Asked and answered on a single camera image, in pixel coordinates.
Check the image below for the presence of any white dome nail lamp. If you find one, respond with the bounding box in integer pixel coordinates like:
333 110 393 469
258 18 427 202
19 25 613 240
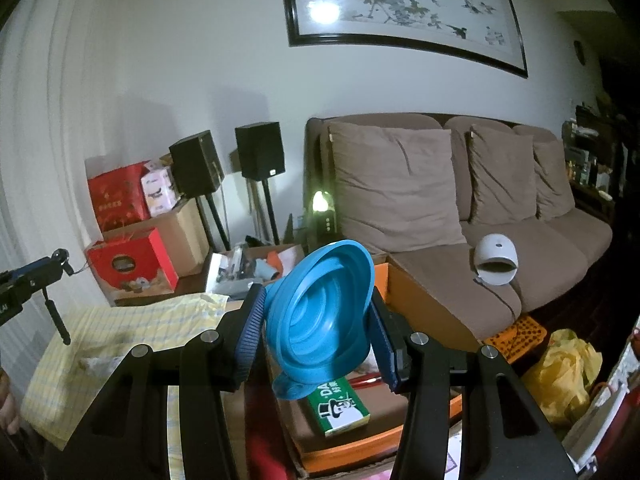
472 232 518 287

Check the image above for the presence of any black device with light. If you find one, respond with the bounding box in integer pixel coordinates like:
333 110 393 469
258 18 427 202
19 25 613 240
305 187 338 256

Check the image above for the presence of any dark cluttered shelf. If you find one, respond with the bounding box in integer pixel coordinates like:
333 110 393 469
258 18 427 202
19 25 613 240
562 102 640 221

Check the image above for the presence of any framed ink painting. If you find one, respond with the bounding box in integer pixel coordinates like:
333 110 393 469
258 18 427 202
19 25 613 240
279 0 530 80

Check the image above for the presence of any orange plastic crate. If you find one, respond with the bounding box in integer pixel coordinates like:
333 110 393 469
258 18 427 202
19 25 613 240
482 312 548 363

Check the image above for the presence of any black speaker stand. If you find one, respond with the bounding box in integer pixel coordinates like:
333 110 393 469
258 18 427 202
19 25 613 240
260 179 281 246
195 195 231 253

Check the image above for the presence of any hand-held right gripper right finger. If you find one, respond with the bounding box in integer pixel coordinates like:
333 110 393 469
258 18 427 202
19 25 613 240
367 295 581 480

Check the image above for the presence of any pink tissue pack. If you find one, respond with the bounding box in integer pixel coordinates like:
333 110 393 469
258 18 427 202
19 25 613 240
140 162 178 213

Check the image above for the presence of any medium brown cushion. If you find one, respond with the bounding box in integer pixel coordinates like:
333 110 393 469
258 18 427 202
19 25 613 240
467 124 541 226

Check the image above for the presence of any black eyelash curler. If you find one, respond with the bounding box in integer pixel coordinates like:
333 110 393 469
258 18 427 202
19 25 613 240
44 247 76 346

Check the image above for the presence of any person's left hand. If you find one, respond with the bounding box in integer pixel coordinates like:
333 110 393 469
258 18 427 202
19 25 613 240
0 369 22 436

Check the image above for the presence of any white curtain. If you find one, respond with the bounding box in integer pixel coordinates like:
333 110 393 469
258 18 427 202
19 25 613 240
0 10 91 361

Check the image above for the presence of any blue collapsible funnel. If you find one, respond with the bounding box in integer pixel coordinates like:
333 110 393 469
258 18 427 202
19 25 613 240
263 240 376 402

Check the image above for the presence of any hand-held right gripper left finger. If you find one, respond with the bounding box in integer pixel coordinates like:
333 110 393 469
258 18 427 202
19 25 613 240
55 284 268 480

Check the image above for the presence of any brown sofa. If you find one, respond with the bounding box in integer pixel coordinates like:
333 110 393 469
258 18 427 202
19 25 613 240
305 112 613 343

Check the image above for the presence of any yellow plastic bag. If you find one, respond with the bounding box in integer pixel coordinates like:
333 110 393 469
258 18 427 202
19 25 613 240
520 329 603 428

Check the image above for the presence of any small brown cushion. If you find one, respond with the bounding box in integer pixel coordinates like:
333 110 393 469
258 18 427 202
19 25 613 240
532 139 576 221

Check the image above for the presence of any black speaker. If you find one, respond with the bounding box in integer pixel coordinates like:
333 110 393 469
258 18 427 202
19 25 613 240
169 130 225 199
235 121 285 181

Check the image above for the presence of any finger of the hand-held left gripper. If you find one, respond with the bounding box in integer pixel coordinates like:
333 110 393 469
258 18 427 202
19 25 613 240
0 255 68 292

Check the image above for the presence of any red gift box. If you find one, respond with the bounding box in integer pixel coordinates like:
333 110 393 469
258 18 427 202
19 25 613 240
87 162 151 233

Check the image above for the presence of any green yellow toothpaste box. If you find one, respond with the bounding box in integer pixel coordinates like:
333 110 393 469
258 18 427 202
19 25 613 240
305 379 372 438

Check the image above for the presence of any brown cardboard box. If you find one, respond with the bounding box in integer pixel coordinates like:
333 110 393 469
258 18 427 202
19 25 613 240
102 200 211 278

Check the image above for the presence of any black lamp cable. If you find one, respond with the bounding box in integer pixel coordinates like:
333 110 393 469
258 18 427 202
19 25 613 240
475 277 523 331

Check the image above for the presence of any box of clutter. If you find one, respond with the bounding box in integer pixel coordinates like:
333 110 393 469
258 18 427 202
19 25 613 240
205 242 306 296

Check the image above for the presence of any white paper bag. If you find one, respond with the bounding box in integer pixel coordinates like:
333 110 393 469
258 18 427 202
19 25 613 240
560 360 640 466

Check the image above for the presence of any large brown cushion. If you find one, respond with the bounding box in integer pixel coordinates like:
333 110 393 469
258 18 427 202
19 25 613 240
327 121 468 247

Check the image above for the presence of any yellow plaid tablecloth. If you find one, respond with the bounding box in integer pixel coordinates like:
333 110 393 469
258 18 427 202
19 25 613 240
22 290 231 480

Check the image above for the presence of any orange cardboard box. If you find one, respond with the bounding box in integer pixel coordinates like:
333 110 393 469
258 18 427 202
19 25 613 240
260 252 483 478

